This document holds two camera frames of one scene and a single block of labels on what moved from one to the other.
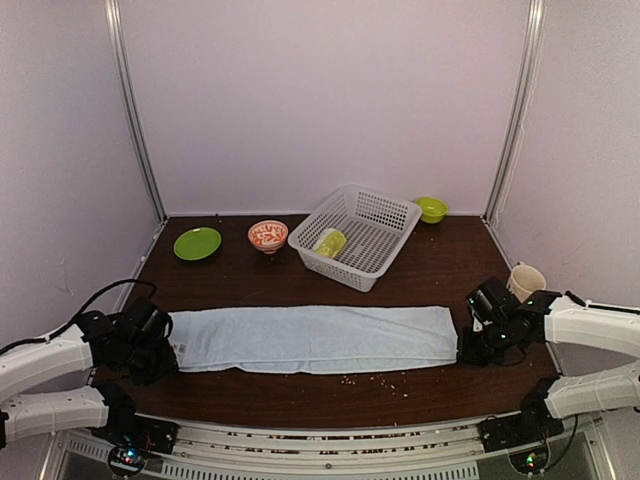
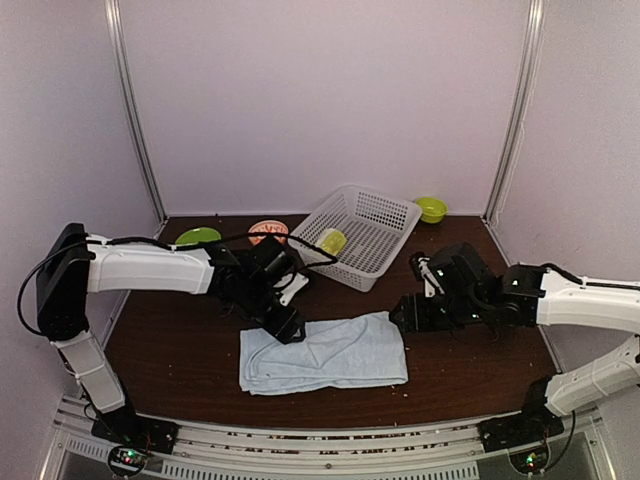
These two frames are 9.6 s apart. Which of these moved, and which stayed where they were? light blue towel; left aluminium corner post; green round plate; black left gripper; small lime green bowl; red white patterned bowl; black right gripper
Moved: light blue towel; black right gripper; black left gripper
Stayed: red white patterned bowl; green round plate; small lime green bowl; left aluminium corner post
